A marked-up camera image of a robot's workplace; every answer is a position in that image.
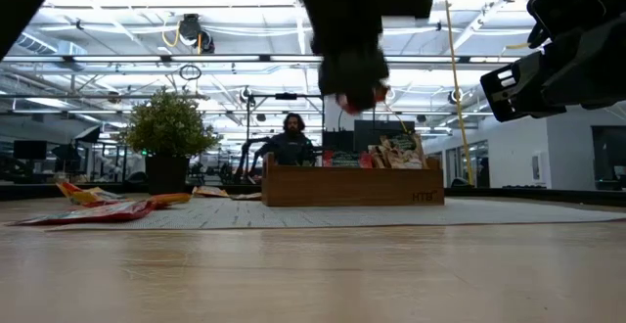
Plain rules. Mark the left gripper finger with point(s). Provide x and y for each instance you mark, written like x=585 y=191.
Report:
x=354 y=106
x=352 y=76

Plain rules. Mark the wooden tea organizer box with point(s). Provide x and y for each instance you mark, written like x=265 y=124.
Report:
x=342 y=188

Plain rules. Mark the background black robot arm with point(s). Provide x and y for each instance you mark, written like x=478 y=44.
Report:
x=244 y=159

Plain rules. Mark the orange tea packet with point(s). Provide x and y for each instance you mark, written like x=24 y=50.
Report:
x=83 y=196
x=171 y=198
x=247 y=197
x=210 y=192

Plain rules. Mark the black equipment box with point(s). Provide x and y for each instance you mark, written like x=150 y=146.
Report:
x=337 y=139

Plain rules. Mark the yellow tape tag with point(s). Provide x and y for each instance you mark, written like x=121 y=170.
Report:
x=516 y=46

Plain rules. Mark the person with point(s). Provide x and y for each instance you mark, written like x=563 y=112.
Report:
x=291 y=149

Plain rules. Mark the grey woven placemat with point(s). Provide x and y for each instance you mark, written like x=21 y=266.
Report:
x=342 y=215

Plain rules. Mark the green potted plant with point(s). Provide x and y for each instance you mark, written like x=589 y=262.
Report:
x=166 y=127

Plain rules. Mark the black tilted screen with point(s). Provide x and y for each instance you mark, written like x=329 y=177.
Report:
x=88 y=134

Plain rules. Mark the distant black monitor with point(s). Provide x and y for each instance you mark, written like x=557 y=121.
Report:
x=29 y=150

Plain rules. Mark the black background rig frame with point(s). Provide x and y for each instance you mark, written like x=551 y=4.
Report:
x=286 y=97

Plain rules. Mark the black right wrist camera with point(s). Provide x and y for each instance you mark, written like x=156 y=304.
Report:
x=567 y=5

